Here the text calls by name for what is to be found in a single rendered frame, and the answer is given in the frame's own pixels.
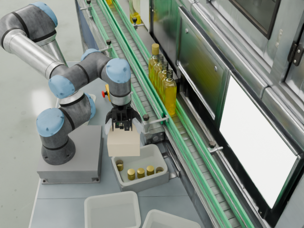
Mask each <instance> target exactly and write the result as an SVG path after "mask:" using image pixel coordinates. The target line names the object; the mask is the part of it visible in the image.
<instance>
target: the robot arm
mask: <svg viewBox="0 0 304 228"><path fill-rule="evenodd" d="M57 25H58V22H57V18H56V16H55V14H54V12H53V11H52V9H51V8H50V7H49V6H48V5H46V4H45V3H43V2H40V1H38V2H35V3H32V4H29V5H27V6H25V7H23V8H21V9H18V10H16V11H13V12H11V13H8V14H6V15H4V16H3V17H2V18H1V19H0V46H1V47H2V48H3V49H4V50H5V51H6V52H8V53H10V54H15V55H16V56H18V57H19V58H20V59H21V60H23V61H24V62H25V63H27V64H28V65H29V66H31V67H32V68H33V69H34V70H35V71H37V72H38V73H39V74H41V75H42V76H43V77H45V78H46V79H47V80H48V85H49V88H50V90H51V92H52V93H53V94H54V95H55V96H56V97H57V98H59V101H58V102H59V104H60V106H61V107H60V108H52V109H51V108H48V109H46V110H44V111H42V112H41V113H40V114H39V116H38V117H37V120H36V125H37V131H38V133H39V136H40V138H41V141H42V149H41V154H42V157H43V159H44V161H45V162H46V163H48V164H50V165H62V164H65V163H67V162H69V161H70V160H71V159H72V158H73V157H74V155H75V152H76V148H75V144H74V142H73V141H72V140H71V139H70V137H69V136H68V134H69V133H70V132H72V131H73V130H75V129H76V128H78V127H79V126H81V125H82V124H84V123H85V122H88V121H89V120H90V119H91V118H92V117H94V115H95V113H96V108H95V104H94V101H93V99H92V98H91V96H90V95H89V94H87V93H84V91H82V90H80V88H82V87H84V86H86V85H87V84H89V83H91V82H92V81H94V80H95V79H97V78H100V79H101V80H103V81H105V82H106V83H107V84H108V85H109V97H110V101H111V104H112V106H113V108H112V109H111V110H110V111H109V112H108V113H107V115H106V120H105V126H104V132H105V134H106V135H107V134H108V133H109V130H110V128H111V126H112V129H113V131H114V123H115V128H120V129H124V130H125V131H129V128H131V131H132V123H133V124H134V125H135V127H136V129H137V132H138V133H139V134H141V132H142V133H143V124H142V120H141V117H140V115H139V113H138V112H137V111H135V110H134V109H133V108H132V107H131V106H130V104H131V98H132V94H133V91H131V71H130V66H129V63H128V62H127V61H126V60H124V59H120V58H114V59H110V58H109V57H107V56H106V55H105V54H104V53H102V52H100V51H98V50H96V49H93V48H91V49H88V50H86V51H85V53H84V54H83V55H82V57H81V62H79V63H77V64H75V65H73V66H72V67H70V68H69V67H68V65H67V63H66V60H65V58H64V56H63V54H62V52H61V50H60V48H59V46H58V43H57V41H56V39H55V37H56V34H57V32H56V30H55V28H56V27H57Z"/></svg>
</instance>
